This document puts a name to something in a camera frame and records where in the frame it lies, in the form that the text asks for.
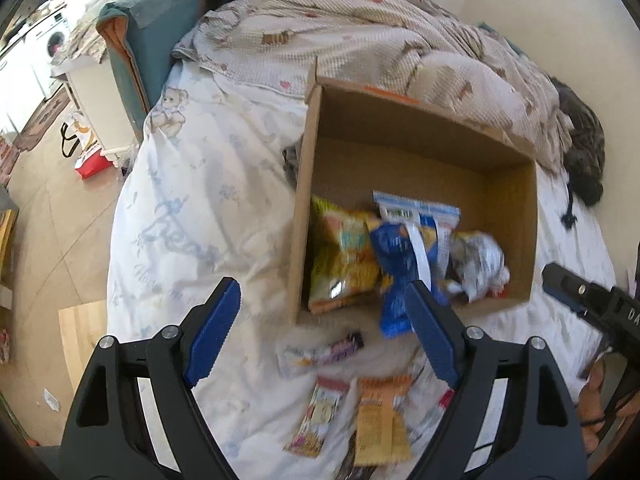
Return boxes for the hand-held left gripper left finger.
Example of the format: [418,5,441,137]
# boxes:
[59,276,242,480]

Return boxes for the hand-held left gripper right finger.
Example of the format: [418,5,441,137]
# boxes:
[404,280,588,480]

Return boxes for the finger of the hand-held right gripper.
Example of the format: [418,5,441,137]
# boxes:
[541,262,609,319]

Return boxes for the blue snack bag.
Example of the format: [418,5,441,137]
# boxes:
[369,220,451,338]

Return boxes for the yellow snack packet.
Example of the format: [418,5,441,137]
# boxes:
[307,195,383,313]

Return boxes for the brown cardboard box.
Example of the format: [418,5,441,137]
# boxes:
[289,55,540,326]

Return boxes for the person's right hand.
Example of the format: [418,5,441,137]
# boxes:
[579,360,629,461]

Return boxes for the white and red snack packet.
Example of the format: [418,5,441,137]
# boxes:
[407,355,456,441]

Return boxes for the orange snack packet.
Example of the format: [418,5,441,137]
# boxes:
[354,375,413,466]

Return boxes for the purple and white bar packet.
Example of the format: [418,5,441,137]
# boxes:
[276,329,365,378]

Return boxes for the light wooden board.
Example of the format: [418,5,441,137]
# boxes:
[58,300,108,391]

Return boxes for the brown and white bar packet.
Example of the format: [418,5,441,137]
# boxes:
[283,377,351,458]

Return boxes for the camouflage cloth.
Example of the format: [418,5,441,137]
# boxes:
[547,75,606,206]

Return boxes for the dark clear snack packet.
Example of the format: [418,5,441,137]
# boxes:
[335,452,381,480]

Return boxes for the small grey object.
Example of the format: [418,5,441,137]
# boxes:
[281,144,303,188]

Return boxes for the red bag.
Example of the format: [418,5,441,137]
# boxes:
[75,147,115,179]

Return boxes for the white and yellow shopping bag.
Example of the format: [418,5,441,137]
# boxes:
[61,112,96,158]

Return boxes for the dark green pillow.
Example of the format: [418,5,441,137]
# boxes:
[475,20,526,56]

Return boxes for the white bedside cabinet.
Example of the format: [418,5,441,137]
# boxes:
[50,52,136,161]

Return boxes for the brown floor rug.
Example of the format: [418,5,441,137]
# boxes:
[12,90,71,153]

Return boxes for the teal padded headboard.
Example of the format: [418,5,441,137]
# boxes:
[96,0,208,143]

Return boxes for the beige patterned quilt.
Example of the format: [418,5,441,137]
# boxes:
[172,0,573,173]

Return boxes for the white kitchen cabinets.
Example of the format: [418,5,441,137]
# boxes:
[0,45,51,131]

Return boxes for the white washing machine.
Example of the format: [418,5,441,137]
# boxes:
[27,7,71,98]

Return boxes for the crumpled patterned cloth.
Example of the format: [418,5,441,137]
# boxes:
[65,0,146,66]

